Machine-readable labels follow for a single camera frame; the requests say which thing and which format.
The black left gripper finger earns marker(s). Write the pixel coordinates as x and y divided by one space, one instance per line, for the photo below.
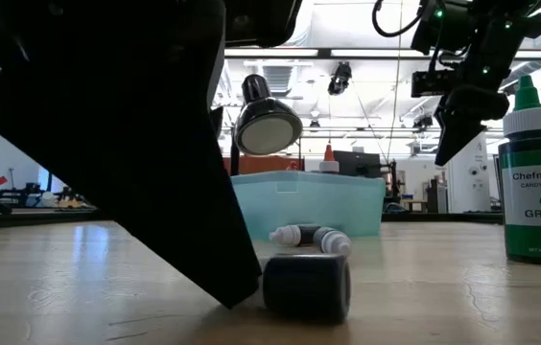
131 167

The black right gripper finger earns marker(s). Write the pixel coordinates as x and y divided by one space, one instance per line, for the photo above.
467 115

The large green food coloring bottle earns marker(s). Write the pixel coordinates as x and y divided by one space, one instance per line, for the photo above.
539 201

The large orange food coloring bottle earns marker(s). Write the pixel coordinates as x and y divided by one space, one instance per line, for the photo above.
329 167

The small black dropper bottle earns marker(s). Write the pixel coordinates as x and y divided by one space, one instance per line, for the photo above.
306 287

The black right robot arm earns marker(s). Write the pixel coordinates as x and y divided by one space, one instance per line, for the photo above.
443 29

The white pillar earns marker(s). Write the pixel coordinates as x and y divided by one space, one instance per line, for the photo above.
467 187

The black monitor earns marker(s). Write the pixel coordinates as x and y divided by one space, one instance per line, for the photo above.
361 163

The orange partition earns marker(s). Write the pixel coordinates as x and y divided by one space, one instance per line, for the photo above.
270 165

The black desk lamp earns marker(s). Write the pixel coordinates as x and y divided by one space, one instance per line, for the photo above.
268 115

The black overhead crossbar with lights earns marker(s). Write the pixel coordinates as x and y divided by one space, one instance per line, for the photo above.
324 52

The teal translucent plastic bin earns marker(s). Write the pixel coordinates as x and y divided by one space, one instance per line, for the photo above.
309 201

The small red dropper bottle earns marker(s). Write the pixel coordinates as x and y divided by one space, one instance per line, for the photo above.
337 242

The black ceiling camera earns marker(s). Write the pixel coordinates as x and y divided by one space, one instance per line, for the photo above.
421 122
508 89

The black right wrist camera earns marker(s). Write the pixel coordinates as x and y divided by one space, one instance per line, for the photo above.
429 84

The black overhead camera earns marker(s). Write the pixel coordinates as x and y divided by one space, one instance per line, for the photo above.
340 79

